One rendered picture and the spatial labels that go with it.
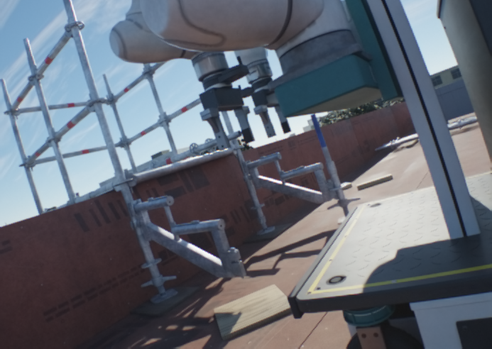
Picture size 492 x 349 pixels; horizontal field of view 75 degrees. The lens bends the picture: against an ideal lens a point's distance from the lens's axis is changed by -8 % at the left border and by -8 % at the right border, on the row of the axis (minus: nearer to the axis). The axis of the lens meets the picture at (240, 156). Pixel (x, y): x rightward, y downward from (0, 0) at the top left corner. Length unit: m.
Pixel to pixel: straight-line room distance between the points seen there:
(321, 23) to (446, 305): 0.52
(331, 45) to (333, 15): 0.06
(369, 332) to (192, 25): 0.66
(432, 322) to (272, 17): 0.57
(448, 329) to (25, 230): 1.79
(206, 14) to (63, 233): 1.67
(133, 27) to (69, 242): 1.43
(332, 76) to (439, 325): 0.46
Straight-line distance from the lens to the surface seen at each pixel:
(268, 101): 1.11
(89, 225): 2.10
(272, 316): 1.44
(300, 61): 0.65
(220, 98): 0.87
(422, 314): 0.68
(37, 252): 1.99
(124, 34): 0.84
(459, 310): 0.68
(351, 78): 0.61
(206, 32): 0.54
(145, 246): 2.10
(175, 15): 0.53
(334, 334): 1.22
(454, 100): 7.02
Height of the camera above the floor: 0.61
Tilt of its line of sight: 1 degrees up
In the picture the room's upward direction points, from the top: 19 degrees counter-clockwise
